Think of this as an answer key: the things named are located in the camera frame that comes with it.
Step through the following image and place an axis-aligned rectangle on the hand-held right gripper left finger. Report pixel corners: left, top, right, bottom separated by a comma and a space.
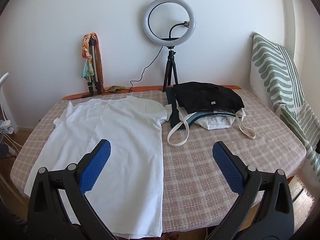
27, 139, 118, 240

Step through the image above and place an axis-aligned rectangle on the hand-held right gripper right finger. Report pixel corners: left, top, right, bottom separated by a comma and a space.
206, 141, 294, 240

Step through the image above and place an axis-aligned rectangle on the white t-shirt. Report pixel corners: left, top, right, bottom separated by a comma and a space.
24, 95, 168, 238

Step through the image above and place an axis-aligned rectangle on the pink checked tablecloth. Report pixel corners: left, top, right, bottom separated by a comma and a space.
10, 87, 307, 235

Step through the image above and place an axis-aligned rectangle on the white tote bag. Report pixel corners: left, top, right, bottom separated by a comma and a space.
167, 105, 256, 147

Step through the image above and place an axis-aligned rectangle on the dark green cloth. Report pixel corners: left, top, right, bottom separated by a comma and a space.
165, 86, 190, 130

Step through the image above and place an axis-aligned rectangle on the black garment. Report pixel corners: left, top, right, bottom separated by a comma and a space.
173, 82, 245, 114

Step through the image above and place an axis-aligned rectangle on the yellow patterned cloth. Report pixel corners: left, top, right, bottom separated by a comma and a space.
105, 85, 128, 92

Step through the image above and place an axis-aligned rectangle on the folded tripod with scarf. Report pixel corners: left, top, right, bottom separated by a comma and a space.
80, 32, 104, 93

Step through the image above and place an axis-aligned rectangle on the green striped white pillow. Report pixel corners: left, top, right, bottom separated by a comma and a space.
250, 32, 320, 178

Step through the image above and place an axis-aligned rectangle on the silver folded tripod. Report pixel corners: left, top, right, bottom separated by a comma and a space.
86, 37, 100, 98

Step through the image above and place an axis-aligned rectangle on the white desk lamp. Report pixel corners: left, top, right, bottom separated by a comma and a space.
0, 72, 10, 128

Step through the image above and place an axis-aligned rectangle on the black power cable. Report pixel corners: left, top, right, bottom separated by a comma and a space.
129, 47, 163, 92

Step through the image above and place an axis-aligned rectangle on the black ring light tripod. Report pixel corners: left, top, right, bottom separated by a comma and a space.
162, 46, 179, 92

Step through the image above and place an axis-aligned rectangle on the white ring light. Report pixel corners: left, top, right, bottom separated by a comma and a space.
142, 0, 197, 47

